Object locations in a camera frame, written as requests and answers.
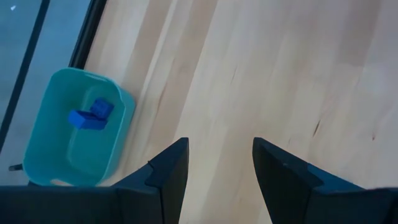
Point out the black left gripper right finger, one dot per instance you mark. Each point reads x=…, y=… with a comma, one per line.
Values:
x=286, y=193

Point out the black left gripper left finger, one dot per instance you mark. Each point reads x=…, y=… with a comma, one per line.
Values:
x=161, y=193

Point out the small blue toy brick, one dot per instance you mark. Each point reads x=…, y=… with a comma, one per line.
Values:
x=102, y=107

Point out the teal plastic bin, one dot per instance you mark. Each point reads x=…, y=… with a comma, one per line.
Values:
x=56, y=155

